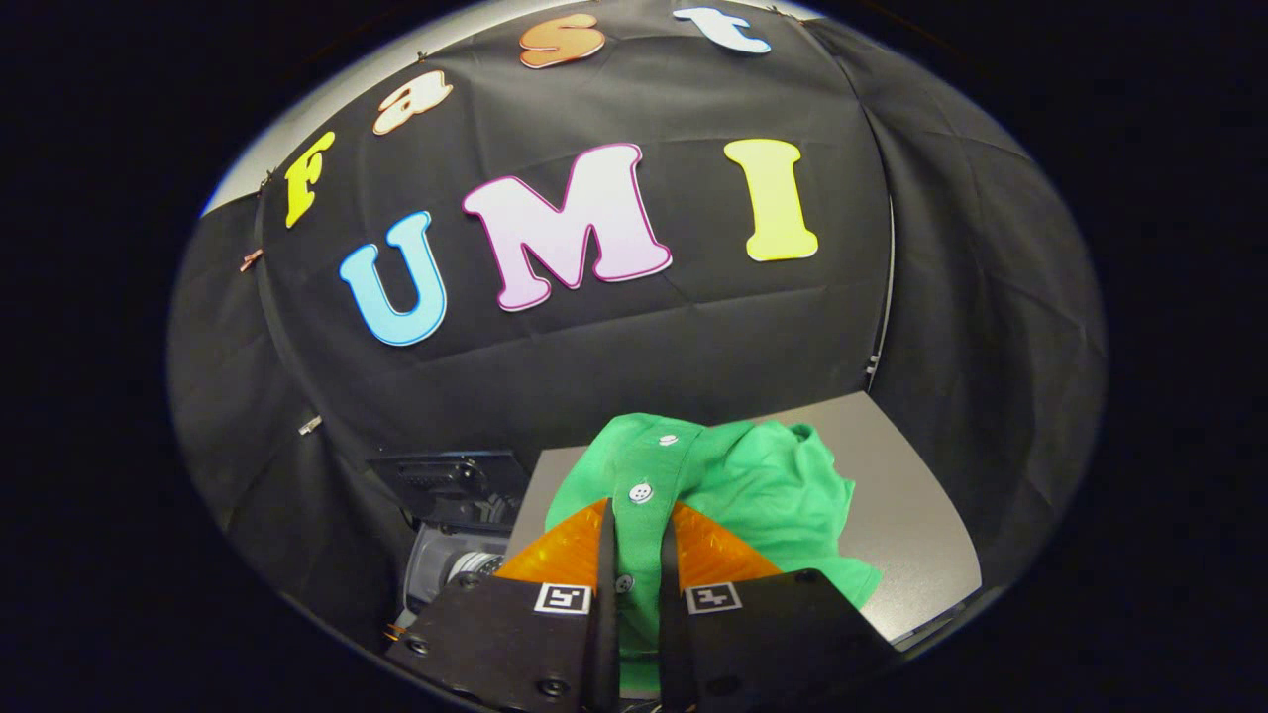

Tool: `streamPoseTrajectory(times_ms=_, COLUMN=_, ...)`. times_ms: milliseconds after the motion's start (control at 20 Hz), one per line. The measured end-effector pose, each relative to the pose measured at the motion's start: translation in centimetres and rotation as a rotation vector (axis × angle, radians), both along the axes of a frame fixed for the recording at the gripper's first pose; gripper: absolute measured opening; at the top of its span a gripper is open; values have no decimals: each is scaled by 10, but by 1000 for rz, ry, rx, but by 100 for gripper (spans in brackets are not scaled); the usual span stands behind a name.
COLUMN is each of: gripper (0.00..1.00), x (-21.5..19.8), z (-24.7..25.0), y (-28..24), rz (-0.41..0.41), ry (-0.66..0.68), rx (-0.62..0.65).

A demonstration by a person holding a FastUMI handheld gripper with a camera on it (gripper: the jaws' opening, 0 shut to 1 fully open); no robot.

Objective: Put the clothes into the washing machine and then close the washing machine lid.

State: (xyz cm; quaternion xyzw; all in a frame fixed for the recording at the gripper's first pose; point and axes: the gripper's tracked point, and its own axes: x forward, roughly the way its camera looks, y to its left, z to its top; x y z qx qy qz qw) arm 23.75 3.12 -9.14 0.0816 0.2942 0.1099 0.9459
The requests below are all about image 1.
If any black backdrop cloth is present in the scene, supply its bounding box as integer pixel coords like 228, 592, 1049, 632
166, 0, 1109, 635

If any grey metal cabinet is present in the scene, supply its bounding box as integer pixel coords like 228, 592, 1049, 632
505, 391, 984, 645

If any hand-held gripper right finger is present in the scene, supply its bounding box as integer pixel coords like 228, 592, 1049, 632
659, 502, 902, 713

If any green polo shirt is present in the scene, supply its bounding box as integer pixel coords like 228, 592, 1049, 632
545, 413, 883, 694

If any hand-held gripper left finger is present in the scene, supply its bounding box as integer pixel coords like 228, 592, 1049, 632
384, 498, 620, 713

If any grey washing machine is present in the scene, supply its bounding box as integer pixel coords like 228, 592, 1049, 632
367, 451, 531, 645

